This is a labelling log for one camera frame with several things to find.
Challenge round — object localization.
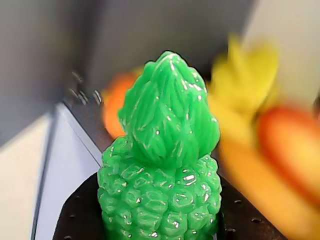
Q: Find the yellow toy banana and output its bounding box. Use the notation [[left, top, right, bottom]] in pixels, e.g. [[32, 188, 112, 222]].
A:
[[219, 134, 320, 240]]

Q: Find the red orange toy mango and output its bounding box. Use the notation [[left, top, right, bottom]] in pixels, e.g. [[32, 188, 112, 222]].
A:
[[256, 106, 320, 209]]

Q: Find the yellow toy fruit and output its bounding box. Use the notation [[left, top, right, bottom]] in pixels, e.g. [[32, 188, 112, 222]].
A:
[[209, 34, 280, 147]]

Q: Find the orange toy fruit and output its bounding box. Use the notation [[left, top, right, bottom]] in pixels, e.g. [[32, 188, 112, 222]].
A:
[[101, 71, 138, 140]]

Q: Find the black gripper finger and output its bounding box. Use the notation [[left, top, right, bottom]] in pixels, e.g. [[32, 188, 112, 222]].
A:
[[52, 171, 104, 240], [219, 177, 289, 240]]

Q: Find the green toy pineapple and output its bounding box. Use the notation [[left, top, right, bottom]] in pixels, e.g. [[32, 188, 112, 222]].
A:
[[96, 50, 223, 240]]

